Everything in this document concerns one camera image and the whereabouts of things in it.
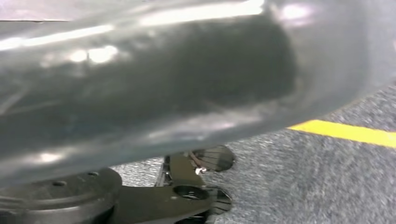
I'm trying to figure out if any yellow straight tape strip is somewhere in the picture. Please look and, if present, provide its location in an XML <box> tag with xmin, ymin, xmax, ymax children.
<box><xmin>288</xmin><ymin>119</ymin><xmax>396</xmax><ymax>149</ymax></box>

